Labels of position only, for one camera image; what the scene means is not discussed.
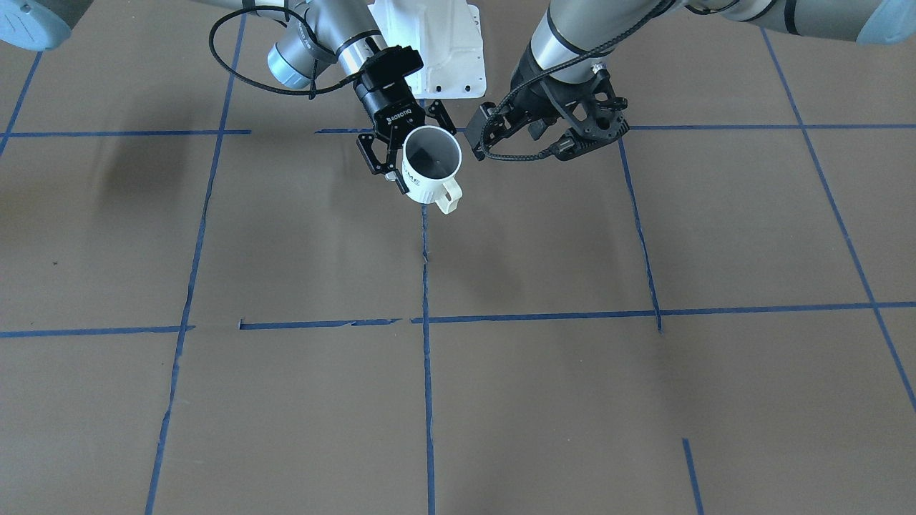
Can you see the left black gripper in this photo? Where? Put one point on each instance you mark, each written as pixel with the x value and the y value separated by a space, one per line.
pixel 528 96

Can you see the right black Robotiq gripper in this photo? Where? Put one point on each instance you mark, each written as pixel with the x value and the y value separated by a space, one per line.
pixel 385 105

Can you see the white ribbed HOME mug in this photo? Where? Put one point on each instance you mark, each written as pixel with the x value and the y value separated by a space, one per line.
pixel 432 157

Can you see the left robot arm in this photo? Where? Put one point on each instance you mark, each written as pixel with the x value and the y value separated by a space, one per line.
pixel 572 36

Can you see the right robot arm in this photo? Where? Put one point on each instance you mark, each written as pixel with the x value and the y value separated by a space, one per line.
pixel 325 46

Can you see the brown paper table mat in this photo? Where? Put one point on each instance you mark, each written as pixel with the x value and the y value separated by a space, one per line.
pixel 209 306

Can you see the black camera bracket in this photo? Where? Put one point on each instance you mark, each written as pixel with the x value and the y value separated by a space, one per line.
pixel 593 111
pixel 389 66

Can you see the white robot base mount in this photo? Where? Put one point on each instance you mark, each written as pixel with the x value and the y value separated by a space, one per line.
pixel 448 36

